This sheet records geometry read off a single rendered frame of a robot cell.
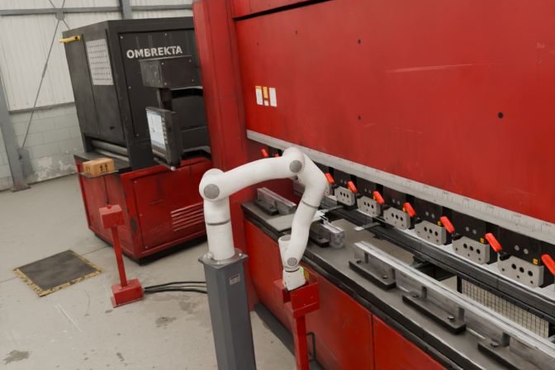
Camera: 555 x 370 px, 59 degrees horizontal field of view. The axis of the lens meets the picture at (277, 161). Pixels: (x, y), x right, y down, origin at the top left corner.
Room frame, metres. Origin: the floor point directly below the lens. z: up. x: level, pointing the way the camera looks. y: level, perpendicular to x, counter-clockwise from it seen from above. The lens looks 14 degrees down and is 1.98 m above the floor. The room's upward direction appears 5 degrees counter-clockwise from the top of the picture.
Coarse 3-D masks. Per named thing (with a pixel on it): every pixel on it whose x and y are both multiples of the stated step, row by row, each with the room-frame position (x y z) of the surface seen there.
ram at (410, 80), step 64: (384, 0) 1.96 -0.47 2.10; (448, 0) 1.66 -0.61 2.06; (512, 0) 1.44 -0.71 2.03; (256, 64) 3.16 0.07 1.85; (320, 64) 2.43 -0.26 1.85; (384, 64) 1.97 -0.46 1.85; (448, 64) 1.66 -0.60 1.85; (512, 64) 1.43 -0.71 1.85; (256, 128) 3.26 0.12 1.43; (320, 128) 2.47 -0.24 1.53; (384, 128) 1.99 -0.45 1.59; (448, 128) 1.66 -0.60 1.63; (512, 128) 1.43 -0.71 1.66; (512, 192) 1.42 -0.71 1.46
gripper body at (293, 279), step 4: (300, 268) 2.20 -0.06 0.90; (284, 272) 2.18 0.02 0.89; (288, 272) 2.17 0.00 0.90; (292, 272) 2.16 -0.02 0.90; (296, 272) 2.18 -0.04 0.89; (300, 272) 2.19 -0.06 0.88; (284, 276) 2.18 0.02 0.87; (288, 276) 2.17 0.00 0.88; (292, 276) 2.17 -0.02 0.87; (296, 276) 2.18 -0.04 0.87; (300, 276) 2.19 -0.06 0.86; (284, 280) 2.19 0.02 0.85; (288, 280) 2.17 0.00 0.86; (292, 280) 2.17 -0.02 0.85; (296, 280) 2.18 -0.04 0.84; (300, 280) 2.19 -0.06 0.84; (304, 280) 2.21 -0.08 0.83; (284, 284) 2.19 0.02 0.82; (288, 284) 2.17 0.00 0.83; (292, 284) 2.17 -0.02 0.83; (296, 284) 2.18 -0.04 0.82; (300, 284) 2.19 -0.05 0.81; (288, 288) 2.17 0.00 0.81; (292, 288) 2.18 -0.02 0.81
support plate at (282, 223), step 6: (282, 216) 2.67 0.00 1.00; (288, 216) 2.66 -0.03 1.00; (270, 222) 2.59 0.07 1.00; (276, 222) 2.59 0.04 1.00; (282, 222) 2.58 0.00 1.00; (288, 222) 2.57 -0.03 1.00; (312, 222) 2.56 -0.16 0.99; (276, 228) 2.50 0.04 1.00; (282, 228) 2.49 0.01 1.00; (288, 228) 2.49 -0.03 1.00
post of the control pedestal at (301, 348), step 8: (296, 320) 2.23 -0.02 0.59; (304, 320) 2.25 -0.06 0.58; (296, 328) 2.23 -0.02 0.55; (304, 328) 2.25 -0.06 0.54; (296, 336) 2.23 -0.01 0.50; (304, 336) 2.24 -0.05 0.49; (296, 344) 2.24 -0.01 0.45; (304, 344) 2.24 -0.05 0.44; (296, 352) 2.25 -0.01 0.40; (304, 352) 2.24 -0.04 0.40; (296, 360) 2.26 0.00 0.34; (304, 360) 2.24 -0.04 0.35; (296, 368) 2.27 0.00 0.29; (304, 368) 2.24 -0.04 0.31
